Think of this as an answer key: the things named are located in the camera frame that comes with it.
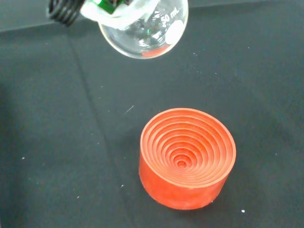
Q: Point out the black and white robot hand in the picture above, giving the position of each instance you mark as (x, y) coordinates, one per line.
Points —
(107, 14)

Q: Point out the black bench cloth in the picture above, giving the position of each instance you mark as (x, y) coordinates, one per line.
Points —
(47, 118)

